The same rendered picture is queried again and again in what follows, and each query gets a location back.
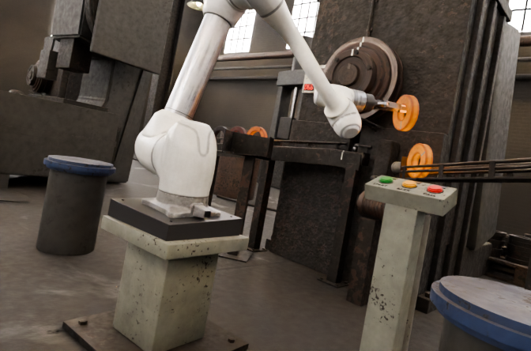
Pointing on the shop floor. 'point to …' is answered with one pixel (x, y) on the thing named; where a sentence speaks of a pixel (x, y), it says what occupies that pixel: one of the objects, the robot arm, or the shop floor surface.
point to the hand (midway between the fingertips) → (405, 109)
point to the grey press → (111, 43)
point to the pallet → (510, 257)
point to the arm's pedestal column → (158, 308)
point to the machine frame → (391, 5)
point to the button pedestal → (397, 257)
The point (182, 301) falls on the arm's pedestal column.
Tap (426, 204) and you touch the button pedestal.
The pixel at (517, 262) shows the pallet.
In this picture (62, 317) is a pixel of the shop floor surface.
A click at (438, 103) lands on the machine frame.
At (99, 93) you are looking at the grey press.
